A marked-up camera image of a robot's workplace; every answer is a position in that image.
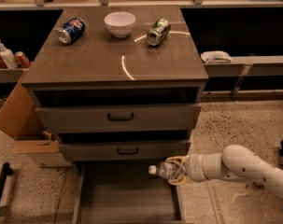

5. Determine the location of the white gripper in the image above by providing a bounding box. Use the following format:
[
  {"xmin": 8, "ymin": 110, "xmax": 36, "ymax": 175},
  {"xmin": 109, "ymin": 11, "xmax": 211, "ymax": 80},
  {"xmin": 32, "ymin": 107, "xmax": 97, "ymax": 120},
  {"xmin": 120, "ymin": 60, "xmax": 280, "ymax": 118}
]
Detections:
[{"xmin": 165, "ymin": 154, "xmax": 207, "ymax": 185}]

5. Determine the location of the clear plastic water bottle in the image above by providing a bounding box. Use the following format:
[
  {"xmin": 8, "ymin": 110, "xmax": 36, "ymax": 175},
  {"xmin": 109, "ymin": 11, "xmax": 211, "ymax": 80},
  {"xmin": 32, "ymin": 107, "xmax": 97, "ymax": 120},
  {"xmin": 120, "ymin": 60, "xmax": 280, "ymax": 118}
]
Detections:
[{"xmin": 149, "ymin": 161, "xmax": 184, "ymax": 181}]

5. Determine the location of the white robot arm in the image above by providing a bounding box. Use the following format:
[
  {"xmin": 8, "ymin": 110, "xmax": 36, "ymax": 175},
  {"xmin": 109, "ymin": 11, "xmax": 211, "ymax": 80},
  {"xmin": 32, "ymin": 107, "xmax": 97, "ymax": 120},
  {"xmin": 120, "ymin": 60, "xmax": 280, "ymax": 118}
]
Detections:
[{"xmin": 166, "ymin": 145, "xmax": 283, "ymax": 199}]

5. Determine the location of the grey middle drawer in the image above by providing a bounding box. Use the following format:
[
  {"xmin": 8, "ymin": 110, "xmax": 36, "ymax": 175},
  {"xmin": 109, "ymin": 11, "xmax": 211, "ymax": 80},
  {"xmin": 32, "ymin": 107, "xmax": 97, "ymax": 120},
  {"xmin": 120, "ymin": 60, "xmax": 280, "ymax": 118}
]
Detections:
[{"xmin": 59, "ymin": 140, "xmax": 191, "ymax": 161}]

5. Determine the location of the grey top drawer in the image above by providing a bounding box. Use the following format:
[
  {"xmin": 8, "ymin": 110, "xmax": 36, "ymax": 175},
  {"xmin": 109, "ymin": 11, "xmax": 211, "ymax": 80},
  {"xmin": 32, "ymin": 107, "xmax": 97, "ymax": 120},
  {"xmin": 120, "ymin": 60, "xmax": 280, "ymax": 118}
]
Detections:
[{"xmin": 35, "ymin": 104, "xmax": 201, "ymax": 133}]

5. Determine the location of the grey open bottom drawer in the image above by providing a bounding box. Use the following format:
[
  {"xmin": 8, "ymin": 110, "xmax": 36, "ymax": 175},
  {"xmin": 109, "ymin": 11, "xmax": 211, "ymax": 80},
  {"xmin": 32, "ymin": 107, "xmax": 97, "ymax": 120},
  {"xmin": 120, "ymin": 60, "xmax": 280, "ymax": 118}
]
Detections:
[{"xmin": 72, "ymin": 160, "xmax": 185, "ymax": 224}]

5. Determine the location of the grey drawer cabinet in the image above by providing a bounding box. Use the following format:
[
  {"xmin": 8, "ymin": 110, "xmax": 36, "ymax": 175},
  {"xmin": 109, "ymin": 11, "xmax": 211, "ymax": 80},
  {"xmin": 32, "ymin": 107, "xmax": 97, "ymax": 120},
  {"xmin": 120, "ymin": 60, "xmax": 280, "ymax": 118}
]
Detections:
[{"xmin": 21, "ymin": 5, "xmax": 209, "ymax": 170}]

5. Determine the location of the white pump bottle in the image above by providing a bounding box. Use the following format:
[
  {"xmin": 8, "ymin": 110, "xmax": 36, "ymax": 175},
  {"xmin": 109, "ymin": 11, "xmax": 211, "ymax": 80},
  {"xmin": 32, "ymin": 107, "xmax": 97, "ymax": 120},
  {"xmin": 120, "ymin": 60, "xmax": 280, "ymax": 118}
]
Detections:
[{"xmin": 0, "ymin": 40, "xmax": 18, "ymax": 69}]

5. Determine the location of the folded white cloth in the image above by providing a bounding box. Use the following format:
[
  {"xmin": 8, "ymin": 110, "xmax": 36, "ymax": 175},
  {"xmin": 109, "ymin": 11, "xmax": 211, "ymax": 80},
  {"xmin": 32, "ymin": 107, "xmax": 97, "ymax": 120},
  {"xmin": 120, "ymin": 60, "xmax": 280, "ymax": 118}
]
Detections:
[{"xmin": 201, "ymin": 50, "xmax": 232, "ymax": 63}]

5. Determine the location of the grey right shelf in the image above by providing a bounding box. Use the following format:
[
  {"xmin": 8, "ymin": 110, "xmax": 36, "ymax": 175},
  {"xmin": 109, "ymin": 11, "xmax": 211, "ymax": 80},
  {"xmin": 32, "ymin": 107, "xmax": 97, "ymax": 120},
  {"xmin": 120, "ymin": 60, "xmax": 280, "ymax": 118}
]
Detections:
[{"xmin": 205, "ymin": 56, "xmax": 283, "ymax": 77}]

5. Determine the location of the grey shelf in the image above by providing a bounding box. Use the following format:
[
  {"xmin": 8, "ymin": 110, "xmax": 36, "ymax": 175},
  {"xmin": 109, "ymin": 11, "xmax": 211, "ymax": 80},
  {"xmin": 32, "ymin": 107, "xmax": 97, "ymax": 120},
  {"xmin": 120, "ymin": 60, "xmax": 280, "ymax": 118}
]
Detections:
[
  {"xmin": 0, "ymin": 68, "xmax": 27, "ymax": 83},
  {"xmin": 205, "ymin": 56, "xmax": 283, "ymax": 77}
]

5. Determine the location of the green soda can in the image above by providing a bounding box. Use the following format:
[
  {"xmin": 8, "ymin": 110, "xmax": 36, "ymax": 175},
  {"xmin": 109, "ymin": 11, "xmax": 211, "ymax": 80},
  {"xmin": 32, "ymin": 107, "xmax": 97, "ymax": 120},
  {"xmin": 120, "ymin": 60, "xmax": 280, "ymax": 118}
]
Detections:
[{"xmin": 147, "ymin": 19, "xmax": 171, "ymax": 46}]

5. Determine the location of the white ceramic bowl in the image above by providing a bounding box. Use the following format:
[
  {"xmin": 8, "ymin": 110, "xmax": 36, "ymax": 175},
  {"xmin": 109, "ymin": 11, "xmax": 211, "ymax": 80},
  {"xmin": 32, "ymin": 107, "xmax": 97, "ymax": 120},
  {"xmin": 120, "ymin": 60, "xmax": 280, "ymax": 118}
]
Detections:
[{"xmin": 104, "ymin": 12, "xmax": 135, "ymax": 38}]

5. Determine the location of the cardboard box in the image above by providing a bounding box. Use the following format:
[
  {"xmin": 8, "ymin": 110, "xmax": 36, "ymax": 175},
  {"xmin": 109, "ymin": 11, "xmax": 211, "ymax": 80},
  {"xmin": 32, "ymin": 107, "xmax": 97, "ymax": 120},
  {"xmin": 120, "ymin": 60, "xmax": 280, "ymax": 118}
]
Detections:
[{"xmin": 0, "ymin": 72, "xmax": 71, "ymax": 168}]

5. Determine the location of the blue pepsi can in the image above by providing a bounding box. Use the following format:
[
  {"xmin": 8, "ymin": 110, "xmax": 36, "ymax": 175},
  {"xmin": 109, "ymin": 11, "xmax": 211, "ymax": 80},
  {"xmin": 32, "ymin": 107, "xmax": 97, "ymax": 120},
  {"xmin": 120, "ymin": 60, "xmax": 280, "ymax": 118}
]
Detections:
[{"xmin": 56, "ymin": 18, "xmax": 85, "ymax": 44}]

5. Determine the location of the red soda can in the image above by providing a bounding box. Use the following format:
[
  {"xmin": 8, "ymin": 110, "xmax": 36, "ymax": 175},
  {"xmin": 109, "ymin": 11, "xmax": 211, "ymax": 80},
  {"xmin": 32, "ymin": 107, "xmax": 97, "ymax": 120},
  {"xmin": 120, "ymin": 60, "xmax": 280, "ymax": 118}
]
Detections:
[{"xmin": 15, "ymin": 51, "xmax": 31, "ymax": 68}]

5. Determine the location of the grey left shelf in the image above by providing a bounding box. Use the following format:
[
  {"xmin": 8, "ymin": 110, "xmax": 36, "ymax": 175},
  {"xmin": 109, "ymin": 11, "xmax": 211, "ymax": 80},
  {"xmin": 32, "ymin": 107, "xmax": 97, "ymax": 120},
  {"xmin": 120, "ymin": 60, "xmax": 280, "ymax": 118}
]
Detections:
[{"xmin": 0, "ymin": 68, "xmax": 27, "ymax": 83}]

